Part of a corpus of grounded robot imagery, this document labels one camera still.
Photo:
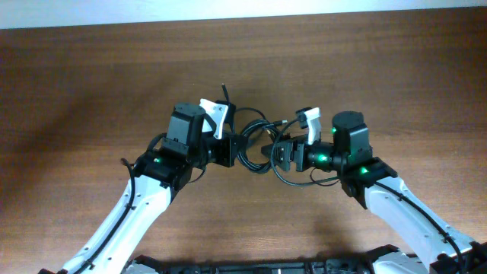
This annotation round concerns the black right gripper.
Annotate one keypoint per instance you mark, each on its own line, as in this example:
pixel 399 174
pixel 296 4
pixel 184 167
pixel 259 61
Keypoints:
pixel 291 150

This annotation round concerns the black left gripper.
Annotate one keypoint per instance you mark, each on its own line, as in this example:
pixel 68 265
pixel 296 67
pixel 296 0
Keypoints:
pixel 229 145

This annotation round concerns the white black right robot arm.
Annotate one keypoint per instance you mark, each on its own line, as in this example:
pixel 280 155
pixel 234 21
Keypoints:
pixel 437 246

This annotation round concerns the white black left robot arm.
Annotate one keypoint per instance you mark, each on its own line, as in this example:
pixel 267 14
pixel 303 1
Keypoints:
pixel 194 139

